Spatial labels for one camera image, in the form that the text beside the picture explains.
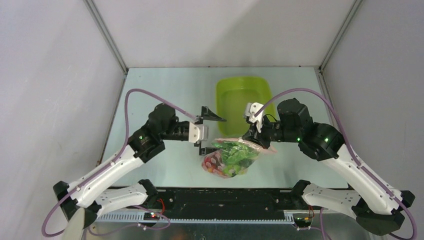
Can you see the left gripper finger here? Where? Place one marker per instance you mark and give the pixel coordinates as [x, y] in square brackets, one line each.
[203, 151]
[208, 115]

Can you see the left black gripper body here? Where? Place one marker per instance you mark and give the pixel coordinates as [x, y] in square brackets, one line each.
[175, 133]

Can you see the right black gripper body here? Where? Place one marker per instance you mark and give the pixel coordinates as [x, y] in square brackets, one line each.
[251, 133]

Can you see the clear pink zip bag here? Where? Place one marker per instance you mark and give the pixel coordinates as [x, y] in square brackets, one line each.
[263, 151]

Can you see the green lettuce head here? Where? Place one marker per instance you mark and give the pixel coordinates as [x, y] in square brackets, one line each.
[236, 157]

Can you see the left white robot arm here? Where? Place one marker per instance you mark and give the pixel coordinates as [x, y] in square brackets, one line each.
[91, 192]

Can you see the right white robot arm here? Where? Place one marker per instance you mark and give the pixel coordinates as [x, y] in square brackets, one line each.
[373, 203]

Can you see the green plastic tray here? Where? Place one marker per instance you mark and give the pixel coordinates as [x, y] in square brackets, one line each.
[232, 96]

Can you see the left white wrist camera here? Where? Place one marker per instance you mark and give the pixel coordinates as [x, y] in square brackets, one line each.
[197, 131]

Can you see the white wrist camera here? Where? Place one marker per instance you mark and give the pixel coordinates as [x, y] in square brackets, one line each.
[197, 131]
[254, 114]

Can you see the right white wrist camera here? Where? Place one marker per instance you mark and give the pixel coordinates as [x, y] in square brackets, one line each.
[254, 114]

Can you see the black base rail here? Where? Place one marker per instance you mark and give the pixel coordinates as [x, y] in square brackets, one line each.
[233, 204]

